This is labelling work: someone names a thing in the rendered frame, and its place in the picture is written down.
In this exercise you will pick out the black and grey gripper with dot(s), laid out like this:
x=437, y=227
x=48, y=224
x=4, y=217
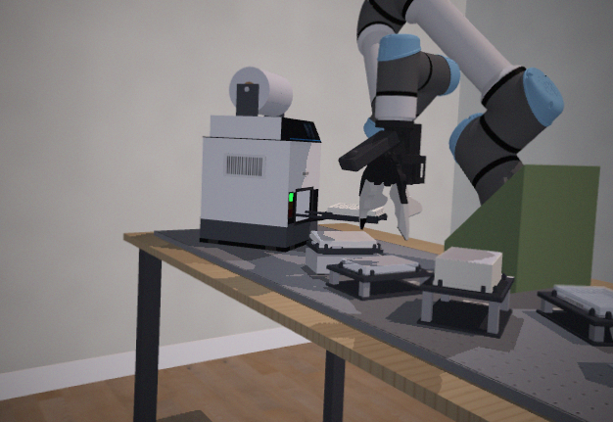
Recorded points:
x=400, y=166

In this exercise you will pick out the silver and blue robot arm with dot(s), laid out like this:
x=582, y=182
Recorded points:
x=520, y=102

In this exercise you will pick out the white button panel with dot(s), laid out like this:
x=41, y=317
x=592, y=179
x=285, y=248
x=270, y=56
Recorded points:
x=610, y=364

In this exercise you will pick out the light grey roll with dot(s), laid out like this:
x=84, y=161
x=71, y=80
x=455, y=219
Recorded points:
x=275, y=91

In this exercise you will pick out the dark grey rectangular frame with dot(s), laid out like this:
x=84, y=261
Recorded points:
x=373, y=287
x=588, y=327

